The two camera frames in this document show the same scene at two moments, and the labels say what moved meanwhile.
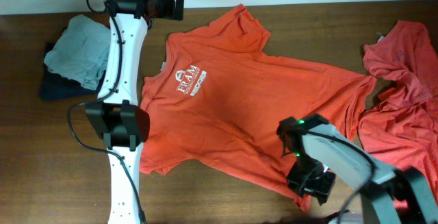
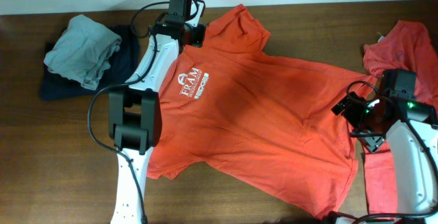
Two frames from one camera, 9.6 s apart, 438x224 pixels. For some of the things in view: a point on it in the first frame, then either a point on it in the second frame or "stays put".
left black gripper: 169,11 → 198,38
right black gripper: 318,191 → 372,141
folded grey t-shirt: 81,51 stays put
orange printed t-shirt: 217,98 stays put
